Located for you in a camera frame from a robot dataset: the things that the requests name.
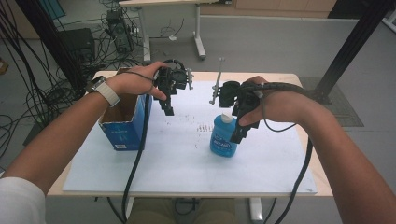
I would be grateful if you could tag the blue cardboard box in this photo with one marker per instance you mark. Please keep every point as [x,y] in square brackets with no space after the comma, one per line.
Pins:
[124,133]

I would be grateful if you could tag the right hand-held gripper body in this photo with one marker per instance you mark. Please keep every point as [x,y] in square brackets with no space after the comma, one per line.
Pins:
[246,96]

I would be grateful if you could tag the black box on floor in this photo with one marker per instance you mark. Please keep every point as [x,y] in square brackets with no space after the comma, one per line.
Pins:
[77,43]

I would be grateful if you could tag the person's right hand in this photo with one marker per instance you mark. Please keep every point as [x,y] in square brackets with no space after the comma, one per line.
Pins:
[283,105]

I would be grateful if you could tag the white table mat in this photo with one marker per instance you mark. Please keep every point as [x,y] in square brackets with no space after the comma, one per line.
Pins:
[180,168]

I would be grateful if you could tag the light wooden table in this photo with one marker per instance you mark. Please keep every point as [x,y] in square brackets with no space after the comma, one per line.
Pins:
[249,76]

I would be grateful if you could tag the black metal stand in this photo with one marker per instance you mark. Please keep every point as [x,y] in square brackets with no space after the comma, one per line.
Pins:
[53,40]
[351,46]

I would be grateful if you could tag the black computer tower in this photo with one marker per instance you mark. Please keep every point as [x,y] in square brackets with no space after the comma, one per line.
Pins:
[120,31]

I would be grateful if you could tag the white background desk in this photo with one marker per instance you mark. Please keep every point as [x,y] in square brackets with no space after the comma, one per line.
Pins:
[197,34]

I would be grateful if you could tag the person's white sleeve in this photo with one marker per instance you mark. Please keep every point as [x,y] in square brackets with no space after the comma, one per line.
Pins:
[18,202]

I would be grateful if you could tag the grey floor grid mat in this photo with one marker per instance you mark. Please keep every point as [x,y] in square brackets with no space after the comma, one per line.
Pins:
[345,112]

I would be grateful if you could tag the person's left hand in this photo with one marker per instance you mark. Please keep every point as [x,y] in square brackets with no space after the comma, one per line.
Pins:
[134,82]

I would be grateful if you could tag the blue bottle with white cap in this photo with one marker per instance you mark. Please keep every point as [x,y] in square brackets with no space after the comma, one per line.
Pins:
[221,140]

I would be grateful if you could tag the wristwatch with white band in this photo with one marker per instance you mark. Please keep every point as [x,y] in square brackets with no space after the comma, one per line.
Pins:
[107,90]

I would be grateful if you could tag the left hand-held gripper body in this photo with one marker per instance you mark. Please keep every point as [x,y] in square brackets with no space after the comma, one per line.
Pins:
[169,81]

